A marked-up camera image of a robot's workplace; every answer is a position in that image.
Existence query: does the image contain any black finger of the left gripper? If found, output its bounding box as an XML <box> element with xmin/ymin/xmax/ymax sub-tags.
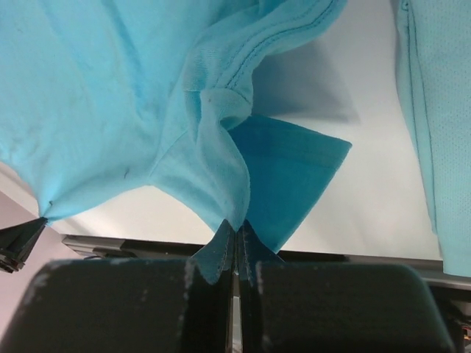
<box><xmin>0</xmin><ymin>218</ymin><xmax>48</xmax><ymax>273</ymax></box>

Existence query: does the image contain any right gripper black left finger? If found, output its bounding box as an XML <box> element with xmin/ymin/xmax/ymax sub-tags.
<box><xmin>1</xmin><ymin>221</ymin><xmax>235</xmax><ymax>352</ymax></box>

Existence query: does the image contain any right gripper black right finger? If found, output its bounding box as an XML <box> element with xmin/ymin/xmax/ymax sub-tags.
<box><xmin>236</xmin><ymin>223</ymin><xmax>455</xmax><ymax>352</ymax></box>

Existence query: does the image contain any cyan blue t shirt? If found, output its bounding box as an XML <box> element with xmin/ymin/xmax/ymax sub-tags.
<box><xmin>0</xmin><ymin>0</ymin><xmax>353</xmax><ymax>254</ymax></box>

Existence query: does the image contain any folded teal t shirt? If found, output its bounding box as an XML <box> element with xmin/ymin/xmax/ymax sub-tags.
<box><xmin>396</xmin><ymin>1</ymin><xmax>470</xmax><ymax>277</ymax></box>

